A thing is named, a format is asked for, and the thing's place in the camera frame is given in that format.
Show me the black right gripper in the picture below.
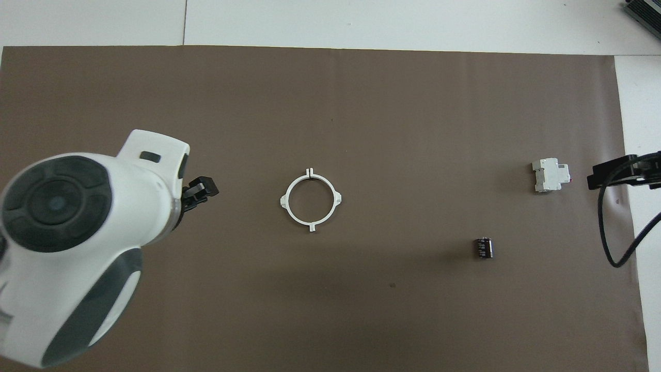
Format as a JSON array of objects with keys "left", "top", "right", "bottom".
[{"left": 587, "top": 151, "right": 661, "bottom": 191}]

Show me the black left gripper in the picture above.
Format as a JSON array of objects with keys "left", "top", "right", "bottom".
[{"left": 178, "top": 176, "right": 220, "bottom": 214}]

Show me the white half ring pipe clamp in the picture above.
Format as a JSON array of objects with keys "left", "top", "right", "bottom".
[
  {"left": 310, "top": 168, "right": 343, "bottom": 233},
  {"left": 280, "top": 168, "right": 312, "bottom": 233}
]

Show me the white circuit breaker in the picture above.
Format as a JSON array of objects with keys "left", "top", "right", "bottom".
[{"left": 532, "top": 158, "right": 571, "bottom": 193}]

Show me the grey ribbed device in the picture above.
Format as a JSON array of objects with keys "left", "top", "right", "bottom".
[{"left": 622, "top": 0, "right": 661, "bottom": 40}]

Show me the brown paper mat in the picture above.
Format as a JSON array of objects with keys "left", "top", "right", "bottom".
[{"left": 0, "top": 45, "right": 650, "bottom": 372}]

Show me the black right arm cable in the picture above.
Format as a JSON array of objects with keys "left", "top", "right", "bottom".
[{"left": 597, "top": 168, "right": 661, "bottom": 268}]

